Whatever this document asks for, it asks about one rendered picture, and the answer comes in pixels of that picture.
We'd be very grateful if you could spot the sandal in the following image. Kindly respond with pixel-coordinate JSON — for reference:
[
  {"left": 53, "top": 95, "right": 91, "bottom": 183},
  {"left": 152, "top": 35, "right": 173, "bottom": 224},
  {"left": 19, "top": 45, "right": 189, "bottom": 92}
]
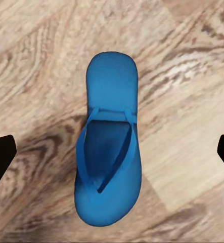
[{"left": 74, "top": 52, "right": 142, "bottom": 227}]

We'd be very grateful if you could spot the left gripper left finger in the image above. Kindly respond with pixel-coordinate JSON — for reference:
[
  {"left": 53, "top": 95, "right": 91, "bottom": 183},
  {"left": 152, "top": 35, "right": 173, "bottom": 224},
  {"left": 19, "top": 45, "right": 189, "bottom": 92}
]
[{"left": 0, "top": 135, "right": 17, "bottom": 180}]

